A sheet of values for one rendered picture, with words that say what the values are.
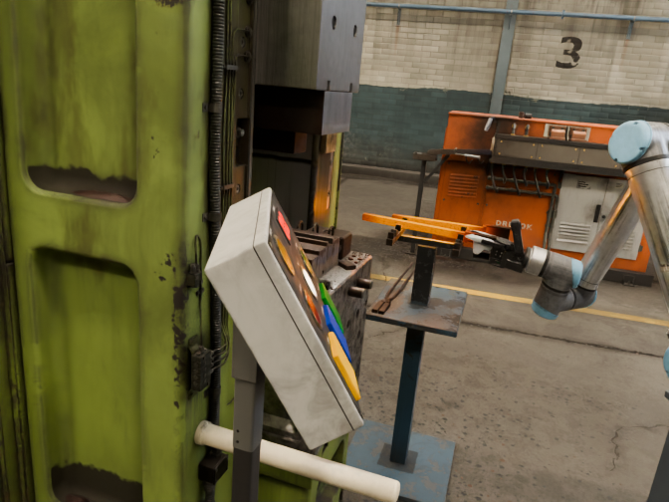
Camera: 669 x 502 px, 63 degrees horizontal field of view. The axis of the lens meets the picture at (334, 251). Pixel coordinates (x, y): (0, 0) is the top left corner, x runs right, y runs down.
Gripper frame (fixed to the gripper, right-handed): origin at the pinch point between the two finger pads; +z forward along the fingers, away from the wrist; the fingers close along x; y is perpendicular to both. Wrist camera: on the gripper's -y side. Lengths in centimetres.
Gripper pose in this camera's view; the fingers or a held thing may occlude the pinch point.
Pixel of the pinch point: (470, 232)
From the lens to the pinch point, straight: 188.4
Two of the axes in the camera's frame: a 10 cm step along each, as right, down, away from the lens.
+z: -9.2, -3.2, 2.2
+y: -2.4, 9.1, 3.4
